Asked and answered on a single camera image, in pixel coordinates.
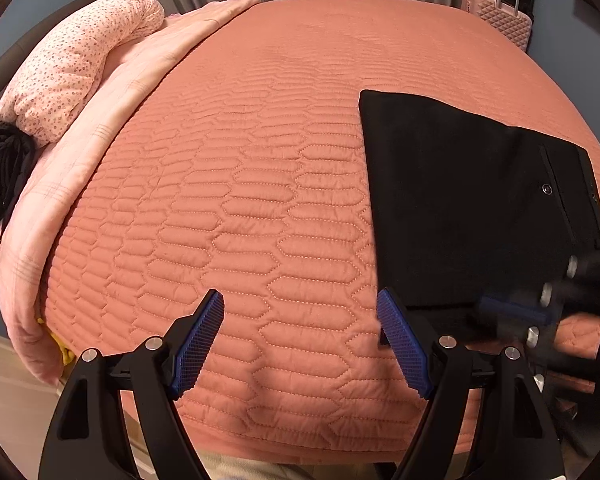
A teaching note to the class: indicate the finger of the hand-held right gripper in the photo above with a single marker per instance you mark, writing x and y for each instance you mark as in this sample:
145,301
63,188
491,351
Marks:
515,310
597,265

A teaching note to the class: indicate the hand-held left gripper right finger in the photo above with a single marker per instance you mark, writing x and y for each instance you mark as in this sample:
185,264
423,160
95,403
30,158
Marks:
402,345

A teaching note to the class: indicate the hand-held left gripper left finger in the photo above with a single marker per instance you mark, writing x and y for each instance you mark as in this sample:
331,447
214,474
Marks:
197,345

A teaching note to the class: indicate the black pants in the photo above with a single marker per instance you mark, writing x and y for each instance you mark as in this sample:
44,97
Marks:
455,185

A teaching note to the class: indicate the person's beige clothing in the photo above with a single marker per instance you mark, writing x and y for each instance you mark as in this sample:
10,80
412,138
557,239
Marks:
245,470

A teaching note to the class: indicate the yellow cloth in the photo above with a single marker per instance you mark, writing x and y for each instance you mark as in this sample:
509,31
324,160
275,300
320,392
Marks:
62,350

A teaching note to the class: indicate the bed with pink quilted cover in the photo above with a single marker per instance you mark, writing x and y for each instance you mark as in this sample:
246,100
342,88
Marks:
280,160

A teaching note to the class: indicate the dark cloth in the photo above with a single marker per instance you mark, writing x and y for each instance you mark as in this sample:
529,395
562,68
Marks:
5,170

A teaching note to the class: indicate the pink quilted hard suitcase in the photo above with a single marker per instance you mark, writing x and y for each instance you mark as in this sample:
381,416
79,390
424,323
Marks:
505,20

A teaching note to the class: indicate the light pink blanket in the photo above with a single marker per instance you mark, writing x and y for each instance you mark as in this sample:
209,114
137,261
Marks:
145,75

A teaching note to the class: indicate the floral print pillow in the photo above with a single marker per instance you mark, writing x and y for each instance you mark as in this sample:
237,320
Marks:
80,45

